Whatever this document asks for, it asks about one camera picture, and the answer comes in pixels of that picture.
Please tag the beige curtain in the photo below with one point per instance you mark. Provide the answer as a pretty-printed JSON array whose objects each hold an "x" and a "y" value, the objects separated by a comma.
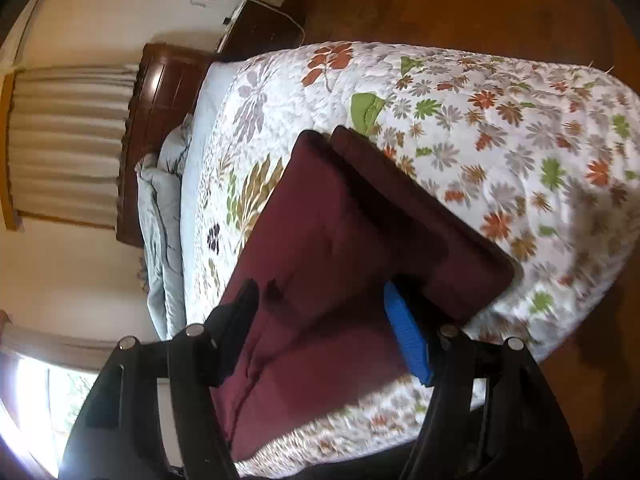
[{"x": 65, "y": 130}]

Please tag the dark wooden headboard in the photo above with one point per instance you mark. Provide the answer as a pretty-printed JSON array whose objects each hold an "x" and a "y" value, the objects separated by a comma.
[{"x": 168, "y": 82}]

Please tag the dark wooden nightstand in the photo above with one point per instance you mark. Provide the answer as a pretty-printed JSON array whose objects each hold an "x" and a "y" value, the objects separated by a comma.
[{"x": 256, "y": 27}]

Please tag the floral quilted bedspread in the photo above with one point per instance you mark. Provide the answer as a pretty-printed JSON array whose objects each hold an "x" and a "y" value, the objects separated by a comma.
[{"x": 540, "y": 159}]

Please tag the light blue comforter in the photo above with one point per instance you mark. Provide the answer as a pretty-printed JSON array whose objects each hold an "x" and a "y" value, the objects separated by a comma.
[{"x": 159, "y": 180}]

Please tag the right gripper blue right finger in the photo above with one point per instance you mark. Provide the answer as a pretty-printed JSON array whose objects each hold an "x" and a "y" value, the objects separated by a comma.
[{"x": 411, "y": 342}]

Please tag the maroon pants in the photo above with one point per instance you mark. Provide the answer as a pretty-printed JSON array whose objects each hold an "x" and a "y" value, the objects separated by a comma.
[{"x": 342, "y": 222}]

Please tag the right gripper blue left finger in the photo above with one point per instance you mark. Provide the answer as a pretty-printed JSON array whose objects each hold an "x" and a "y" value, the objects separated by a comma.
[{"x": 228, "y": 326}]

